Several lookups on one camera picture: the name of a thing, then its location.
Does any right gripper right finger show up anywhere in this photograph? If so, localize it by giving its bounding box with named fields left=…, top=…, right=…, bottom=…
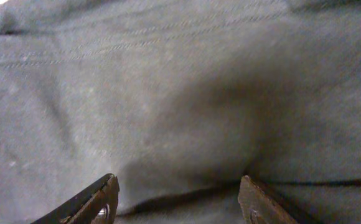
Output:
left=238, top=175, right=319, bottom=224

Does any folded grey garment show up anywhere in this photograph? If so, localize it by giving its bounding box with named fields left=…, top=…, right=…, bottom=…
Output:
left=0, top=0, right=361, bottom=223

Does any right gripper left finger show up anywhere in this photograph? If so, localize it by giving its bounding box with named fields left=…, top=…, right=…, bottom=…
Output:
left=32, top=174, right=120, bottom=224

